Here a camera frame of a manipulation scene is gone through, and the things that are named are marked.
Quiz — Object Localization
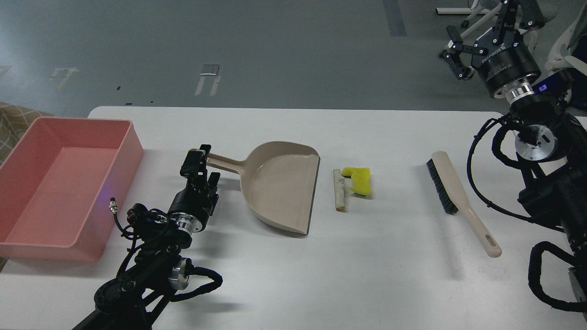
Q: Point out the beige hand brush black bristles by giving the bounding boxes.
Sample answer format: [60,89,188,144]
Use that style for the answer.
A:
[426,151,502,258]

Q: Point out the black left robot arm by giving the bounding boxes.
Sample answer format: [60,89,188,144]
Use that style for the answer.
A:
[75,144,223,330]

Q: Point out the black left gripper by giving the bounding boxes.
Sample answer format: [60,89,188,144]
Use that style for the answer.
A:
[167,144,221,232]

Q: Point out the white chair right edge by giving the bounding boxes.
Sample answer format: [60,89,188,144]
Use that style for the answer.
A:
[546,9,587,108]

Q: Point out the white office chair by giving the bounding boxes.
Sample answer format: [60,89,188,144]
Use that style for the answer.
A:
[435,0,558,53]

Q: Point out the pink plastic bin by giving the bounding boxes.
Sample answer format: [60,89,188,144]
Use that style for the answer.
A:
[0,117,144,262]

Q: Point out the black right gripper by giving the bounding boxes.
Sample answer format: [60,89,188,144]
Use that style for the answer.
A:
[439,24,541,98]

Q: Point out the beige plastic dustpan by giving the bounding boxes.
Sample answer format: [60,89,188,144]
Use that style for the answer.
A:
[207,141,321,236]

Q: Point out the yellow green sponge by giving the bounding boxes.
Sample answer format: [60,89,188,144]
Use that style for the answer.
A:
[341,167,371,196]

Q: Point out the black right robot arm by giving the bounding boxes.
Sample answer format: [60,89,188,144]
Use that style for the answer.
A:
[440,22,586,314]

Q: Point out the beige patterned cushion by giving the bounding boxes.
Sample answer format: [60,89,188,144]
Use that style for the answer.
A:
[0,103,53,163]

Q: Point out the toast bread slice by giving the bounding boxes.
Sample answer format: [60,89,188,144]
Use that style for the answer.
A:
[332,169,345,212]

